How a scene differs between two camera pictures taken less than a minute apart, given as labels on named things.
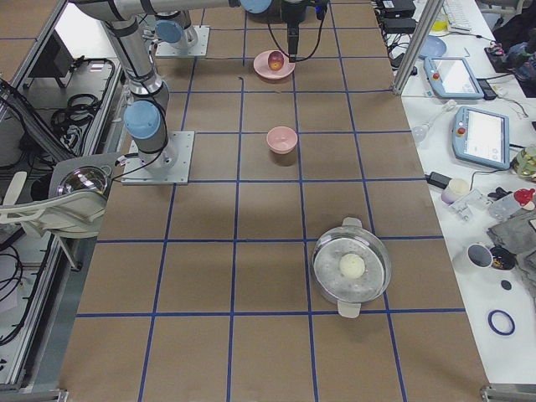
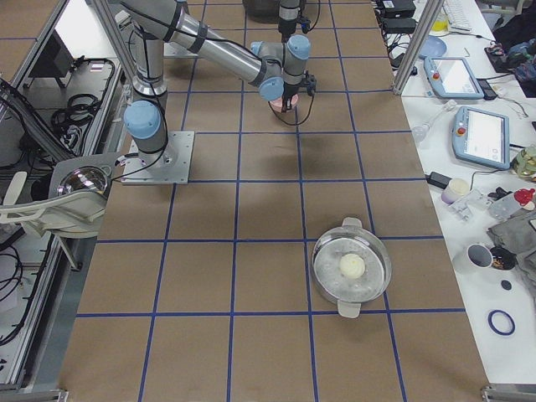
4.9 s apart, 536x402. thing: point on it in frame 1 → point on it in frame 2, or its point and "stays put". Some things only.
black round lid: (506, 285) stays put
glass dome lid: (85, 177) stays put
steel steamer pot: (350, 293) stays put
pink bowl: (281, 140) → (277, 104)
